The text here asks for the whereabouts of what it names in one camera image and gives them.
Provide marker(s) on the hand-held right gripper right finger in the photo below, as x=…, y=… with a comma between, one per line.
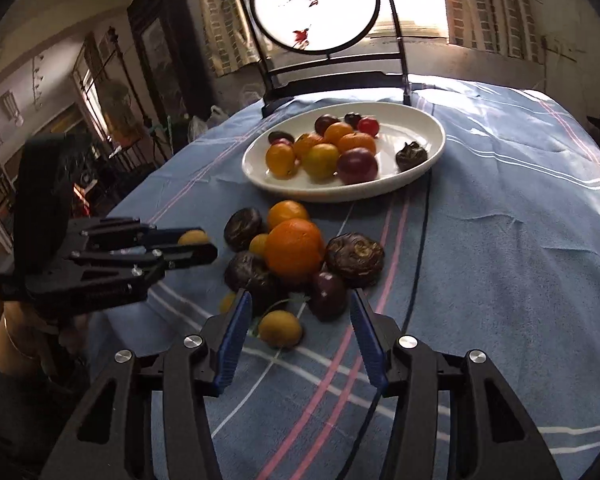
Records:
x=367, y=345

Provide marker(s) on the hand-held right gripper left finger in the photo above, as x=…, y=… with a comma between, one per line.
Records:
x=235, y=340

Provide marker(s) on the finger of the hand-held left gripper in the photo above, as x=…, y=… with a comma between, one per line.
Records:
x=195, y=253
x=167, y=235

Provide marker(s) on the yellow cherry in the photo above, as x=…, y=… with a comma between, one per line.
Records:
x=258, y=245
x=194, y=237
x=280, y=328

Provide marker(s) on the small smooth orange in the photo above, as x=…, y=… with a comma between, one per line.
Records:
x=286, y=210
x=280, y=159
x=307, y=144

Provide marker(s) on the dark dried date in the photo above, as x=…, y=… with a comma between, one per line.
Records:
x=243, y=229
x=411, y=155
x=281, y=137

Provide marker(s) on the yellow-green plum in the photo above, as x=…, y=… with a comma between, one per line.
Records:
x=321, y=161

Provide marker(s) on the purple plum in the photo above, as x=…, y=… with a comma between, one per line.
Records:
x=326, y=123
x=357, y=166

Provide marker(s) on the mandarin orange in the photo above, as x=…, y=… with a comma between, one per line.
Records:
x=357, y=142
x=337, y=131
x=295, y=247

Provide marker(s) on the dark red cherry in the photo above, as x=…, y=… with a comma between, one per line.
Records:
x=352, y=119
x=327, y=295

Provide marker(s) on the red cherry tomato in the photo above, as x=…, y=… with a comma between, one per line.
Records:
x=368, y=125

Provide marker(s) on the white ceramic plate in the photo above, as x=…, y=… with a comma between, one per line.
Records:
x=415, y=127

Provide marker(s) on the person's left hand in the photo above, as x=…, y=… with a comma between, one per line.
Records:
x=40, y=327

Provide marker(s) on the large wrinkled dark date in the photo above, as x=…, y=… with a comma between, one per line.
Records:
x=355, y=259

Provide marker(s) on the clear plastic bag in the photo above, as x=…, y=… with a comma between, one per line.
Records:
x=212, y=117

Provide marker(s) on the blue striped tablecloth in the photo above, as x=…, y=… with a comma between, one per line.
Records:
x=480, y=260

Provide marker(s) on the checked curtain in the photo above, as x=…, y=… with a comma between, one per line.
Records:
x=222, y=15
x=490, y=5

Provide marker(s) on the bird painting table screen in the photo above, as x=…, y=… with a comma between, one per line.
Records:
x=300, y=15

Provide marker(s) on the bright window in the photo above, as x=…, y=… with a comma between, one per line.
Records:
x=420, y=0

